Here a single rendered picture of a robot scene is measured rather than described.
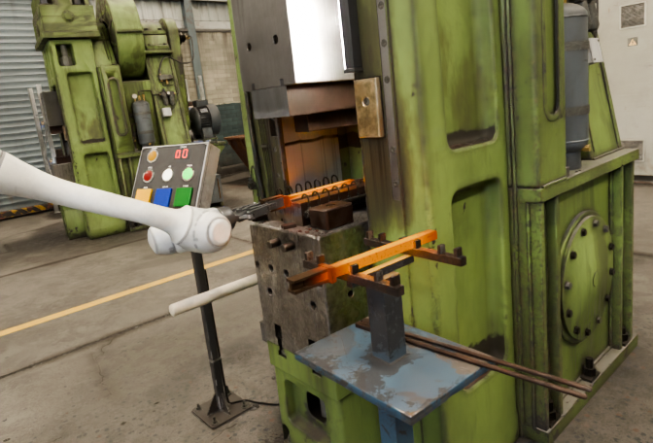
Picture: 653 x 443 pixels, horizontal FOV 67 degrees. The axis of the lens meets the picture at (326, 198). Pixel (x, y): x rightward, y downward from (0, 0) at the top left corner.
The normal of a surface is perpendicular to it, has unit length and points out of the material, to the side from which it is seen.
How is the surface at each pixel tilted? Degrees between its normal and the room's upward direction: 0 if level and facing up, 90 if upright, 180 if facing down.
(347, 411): 90
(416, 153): 90
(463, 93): 89
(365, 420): 90
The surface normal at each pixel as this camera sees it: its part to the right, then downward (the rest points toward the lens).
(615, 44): -0.73, 0.21
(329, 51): 0.66, 0.07
